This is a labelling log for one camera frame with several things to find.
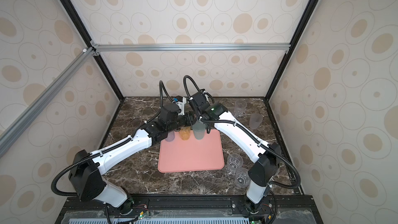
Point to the clear cup back right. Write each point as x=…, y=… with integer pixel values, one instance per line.
x=240, y=108

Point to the black frame post right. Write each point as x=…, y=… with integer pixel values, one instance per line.
x=302, y=24

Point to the grey frosted tumbler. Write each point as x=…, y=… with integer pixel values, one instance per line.
x=170, y=136

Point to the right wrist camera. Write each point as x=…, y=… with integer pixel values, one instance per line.
x=199, y=102

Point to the yellow transparent tumbler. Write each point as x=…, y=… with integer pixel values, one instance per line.
x=185, y=133

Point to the silver aluminium side bar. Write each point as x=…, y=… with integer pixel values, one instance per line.
x=16, y=129

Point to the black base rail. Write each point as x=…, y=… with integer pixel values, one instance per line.
x=195, y=209

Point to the green frosted tumbler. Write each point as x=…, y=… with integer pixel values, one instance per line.
x=199, y=129

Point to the frosted white cup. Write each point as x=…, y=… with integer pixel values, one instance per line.
x=255, y=120

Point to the pink plastic tray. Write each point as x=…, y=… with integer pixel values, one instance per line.
x=191, y=155

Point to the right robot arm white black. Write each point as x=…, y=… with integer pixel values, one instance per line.
x=265, y=156

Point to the clear faceted glass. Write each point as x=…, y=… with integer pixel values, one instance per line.
x=234, y=162
x=241, y=178

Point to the silver aluminium crossbar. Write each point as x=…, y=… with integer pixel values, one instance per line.
x=191, y=47

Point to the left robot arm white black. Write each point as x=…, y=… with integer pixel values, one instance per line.
x=84, y=178

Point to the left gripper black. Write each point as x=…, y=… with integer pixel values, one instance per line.
x=189, y=119

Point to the black frame post left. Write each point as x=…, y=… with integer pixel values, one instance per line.
x=84, y=34

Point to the black frame post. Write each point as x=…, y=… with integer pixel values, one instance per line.
x=302, y=24
x=84, y=34

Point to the clear faceted glass front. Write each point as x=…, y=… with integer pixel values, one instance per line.
x=241, y=178

